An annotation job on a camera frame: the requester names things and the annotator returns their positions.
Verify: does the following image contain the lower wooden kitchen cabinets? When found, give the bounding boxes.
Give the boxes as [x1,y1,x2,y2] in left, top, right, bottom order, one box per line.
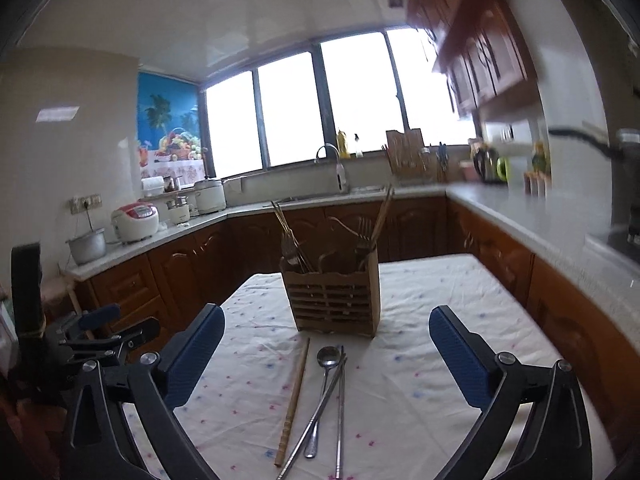
[76,196,639,450]

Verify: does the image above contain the kitchen sink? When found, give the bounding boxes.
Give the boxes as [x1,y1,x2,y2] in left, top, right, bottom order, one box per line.
[276,185,386,204]

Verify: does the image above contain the aluminium pot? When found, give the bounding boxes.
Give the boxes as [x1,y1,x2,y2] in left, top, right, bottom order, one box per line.
[66,229,106,266]

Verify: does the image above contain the black box device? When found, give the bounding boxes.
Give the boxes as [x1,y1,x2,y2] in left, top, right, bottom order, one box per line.
[11,243,46,338]

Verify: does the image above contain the white red rice cooker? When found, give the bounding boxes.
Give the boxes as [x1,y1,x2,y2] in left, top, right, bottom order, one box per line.
[111,202,160,243]

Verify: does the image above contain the white floral tablecloth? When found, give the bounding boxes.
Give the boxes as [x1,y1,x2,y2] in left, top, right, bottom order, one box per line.
[121,252,618,480]

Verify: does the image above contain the wooden chopstick patterned end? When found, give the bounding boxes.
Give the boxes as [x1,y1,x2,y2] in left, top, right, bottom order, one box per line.
[273,339,310,468]

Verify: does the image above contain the steel chopstick angled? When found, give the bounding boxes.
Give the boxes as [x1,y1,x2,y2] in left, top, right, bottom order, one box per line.
[277,357,343,480]

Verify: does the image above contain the steel chopstick straight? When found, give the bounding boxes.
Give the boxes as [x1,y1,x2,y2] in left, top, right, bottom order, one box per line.
[334,347,346,480]

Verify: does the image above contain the wooden utensil holder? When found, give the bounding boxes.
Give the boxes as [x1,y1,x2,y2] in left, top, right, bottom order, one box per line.
[280,217,381,338]

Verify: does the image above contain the steel spoon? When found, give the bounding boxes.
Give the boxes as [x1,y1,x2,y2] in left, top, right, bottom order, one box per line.
[304,344,341,460]

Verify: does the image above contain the tropical fruit poster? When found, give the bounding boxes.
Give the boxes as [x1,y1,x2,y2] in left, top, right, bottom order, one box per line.
[137,72,205,186]

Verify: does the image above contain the pink seasoning box set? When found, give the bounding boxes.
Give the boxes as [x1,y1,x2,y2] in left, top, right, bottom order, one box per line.
[523,171,551,197]

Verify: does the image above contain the pink plastic container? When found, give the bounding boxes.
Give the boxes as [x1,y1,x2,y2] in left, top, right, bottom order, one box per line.
[459,160,480,182]

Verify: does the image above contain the green label oil bottle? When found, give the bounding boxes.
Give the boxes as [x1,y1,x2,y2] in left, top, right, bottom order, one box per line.
[532,141,551,176]

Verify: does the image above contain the sink faucet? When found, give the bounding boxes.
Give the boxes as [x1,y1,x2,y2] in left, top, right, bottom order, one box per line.
[314,142,349,194]

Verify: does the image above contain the wooden dish rack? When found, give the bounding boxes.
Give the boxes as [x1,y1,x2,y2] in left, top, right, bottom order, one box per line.
[385,128,433,182]

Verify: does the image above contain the yellow bottle on sill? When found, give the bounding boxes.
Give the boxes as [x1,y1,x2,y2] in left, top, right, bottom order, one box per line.
[336,130,350,159]

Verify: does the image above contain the electric kettle green handle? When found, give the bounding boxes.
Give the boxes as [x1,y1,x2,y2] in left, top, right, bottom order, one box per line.
[472,144,508,185]

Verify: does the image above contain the upper wooden wall cabinets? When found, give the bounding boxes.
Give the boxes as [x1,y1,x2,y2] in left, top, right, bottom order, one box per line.
[407,0,539,122]

